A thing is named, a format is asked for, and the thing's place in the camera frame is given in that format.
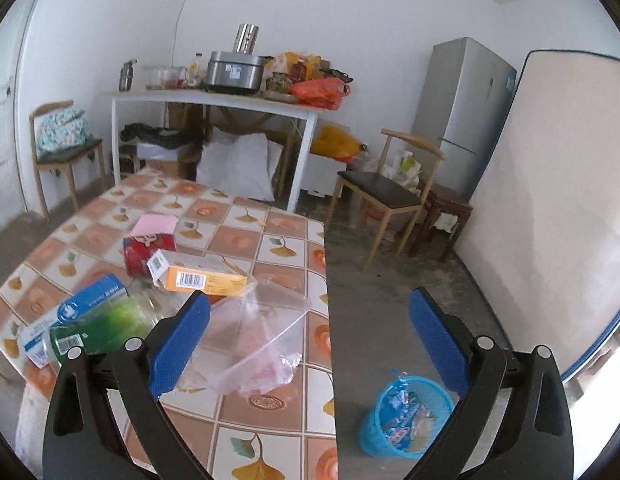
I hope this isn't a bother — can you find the white storage box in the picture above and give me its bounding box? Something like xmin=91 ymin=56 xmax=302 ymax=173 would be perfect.
xmin=301 ymin=152 xmax=348 ymax=198

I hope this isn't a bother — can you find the pink cloth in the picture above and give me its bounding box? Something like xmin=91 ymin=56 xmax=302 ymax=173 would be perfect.
xmin=129 ymin=213 xmax=178 ymax=238

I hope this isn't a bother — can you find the steel rice cooker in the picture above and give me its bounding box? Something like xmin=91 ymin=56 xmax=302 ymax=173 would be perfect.
xmin=206 ymin=51 xmax=267 ymax=96

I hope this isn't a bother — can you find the orange cardboard box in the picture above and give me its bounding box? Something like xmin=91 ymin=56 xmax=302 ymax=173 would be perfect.
xmin=160 ymin=252 xmax=256 ymax=297

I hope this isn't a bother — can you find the grey refrigerator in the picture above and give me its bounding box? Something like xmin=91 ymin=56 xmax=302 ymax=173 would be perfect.
xmin=412 ymin=36 xmax=517 ymax=201

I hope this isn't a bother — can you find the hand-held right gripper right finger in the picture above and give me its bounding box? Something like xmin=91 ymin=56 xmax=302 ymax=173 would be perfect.
xmin=402 ymin=286 xmax=575 ymax=480

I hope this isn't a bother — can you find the white mattress with blue edge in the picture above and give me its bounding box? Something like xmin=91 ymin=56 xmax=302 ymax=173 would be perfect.
xmin=452 ymin=49 xmax=620 ymax=381

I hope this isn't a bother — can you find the red cartoon drink can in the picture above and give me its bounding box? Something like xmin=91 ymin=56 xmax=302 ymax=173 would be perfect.
xmin=122 ymin=234 xmax=177 ymax=278

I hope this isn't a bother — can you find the wooden chair with dark seat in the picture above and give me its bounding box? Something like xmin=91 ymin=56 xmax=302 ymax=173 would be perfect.
xmin=29 ymin=100 xmax=108 ymax=216

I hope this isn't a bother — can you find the white side table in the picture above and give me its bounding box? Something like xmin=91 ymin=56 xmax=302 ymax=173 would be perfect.
xmin=107 ymin=89 xmax=323 ymax=213

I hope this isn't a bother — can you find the blue white carton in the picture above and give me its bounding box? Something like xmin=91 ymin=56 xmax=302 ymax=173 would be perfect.
xmin=17 ymin=273 xmax=128 ymax=368

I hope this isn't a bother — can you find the leaf patterned tablecloth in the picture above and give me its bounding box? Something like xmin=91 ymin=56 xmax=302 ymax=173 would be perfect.
xmin=0 ymin=167 xmax=338 ymax=480

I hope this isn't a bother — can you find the blue white plastic bag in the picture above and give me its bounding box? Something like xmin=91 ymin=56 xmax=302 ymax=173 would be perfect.
xmin=382 ymin=387 xmax=438 ymax=448

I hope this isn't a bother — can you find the floral cushion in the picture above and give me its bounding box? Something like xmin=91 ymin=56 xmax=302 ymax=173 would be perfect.
xmin=36 ymin=107 xmax=93 ymax=153

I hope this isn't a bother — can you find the black cloth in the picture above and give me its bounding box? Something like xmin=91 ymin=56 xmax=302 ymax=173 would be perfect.
xmin=120 ymin=122 xmax=203 ymax=150

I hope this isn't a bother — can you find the glass bowl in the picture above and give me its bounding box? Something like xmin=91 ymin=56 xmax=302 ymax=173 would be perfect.
xmin=143 ymin=65 xmax=187 ymax=91

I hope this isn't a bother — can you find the yellow food packet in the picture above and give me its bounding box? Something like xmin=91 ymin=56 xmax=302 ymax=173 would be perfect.
xmin=267 ymin=51 xmax=321 ymax=78

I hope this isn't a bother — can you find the clear plastic bag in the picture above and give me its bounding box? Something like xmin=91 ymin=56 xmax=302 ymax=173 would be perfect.
xmin=190 ymin=276 xmax=313 ymax=396

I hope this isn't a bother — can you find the orange plastic bag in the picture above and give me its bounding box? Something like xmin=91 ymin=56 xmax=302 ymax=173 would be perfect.
xmin=290 ymin=77 xmax=351 ymax=111

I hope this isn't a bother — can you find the wooden chair with black seat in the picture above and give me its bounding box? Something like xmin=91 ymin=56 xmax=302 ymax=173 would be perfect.
xmin=324 ymin=129 xmax=443 ymax=272

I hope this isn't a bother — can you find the white green shopping bag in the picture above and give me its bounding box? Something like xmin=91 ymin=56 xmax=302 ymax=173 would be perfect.
xmin=392 ymin=150 xmax=423 ymax=186

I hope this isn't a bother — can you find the yellow plastic bag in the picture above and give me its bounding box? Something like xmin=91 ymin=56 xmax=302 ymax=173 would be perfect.
xmin=310 ymin=126 xmax=363 ymax=163

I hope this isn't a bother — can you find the blue plastic wastebasket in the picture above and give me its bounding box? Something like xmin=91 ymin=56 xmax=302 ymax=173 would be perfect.
xmin=359 ymin=367 xmax=456 ymax=459

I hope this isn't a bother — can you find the white plastic sack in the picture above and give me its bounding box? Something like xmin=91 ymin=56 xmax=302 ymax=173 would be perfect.
xmin=196 ymin=127 xmax=283 ymax=203

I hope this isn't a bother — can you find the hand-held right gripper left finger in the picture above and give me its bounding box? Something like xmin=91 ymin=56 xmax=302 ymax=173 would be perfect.
xmin=42 ymin=290 xmax=215 ymax=480

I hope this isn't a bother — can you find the white door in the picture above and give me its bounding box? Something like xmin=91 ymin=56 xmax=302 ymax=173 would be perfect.
xmin=0 ymin=0 xmax=46 ymax=231

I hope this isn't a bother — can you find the dark wooden stool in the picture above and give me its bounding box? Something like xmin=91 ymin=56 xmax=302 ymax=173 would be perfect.
xmin=407 ymin=182 xmax=473 ymax=261

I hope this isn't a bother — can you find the green plastic bottle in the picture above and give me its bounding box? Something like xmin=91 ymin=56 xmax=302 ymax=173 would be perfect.
xmin=50 ymin=295 xmax=163 ymax=366

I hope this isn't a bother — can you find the steel thermos bottle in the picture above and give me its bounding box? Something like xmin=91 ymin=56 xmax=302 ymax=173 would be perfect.
xmin=119 ymin=58 xmax=137 ymax=92

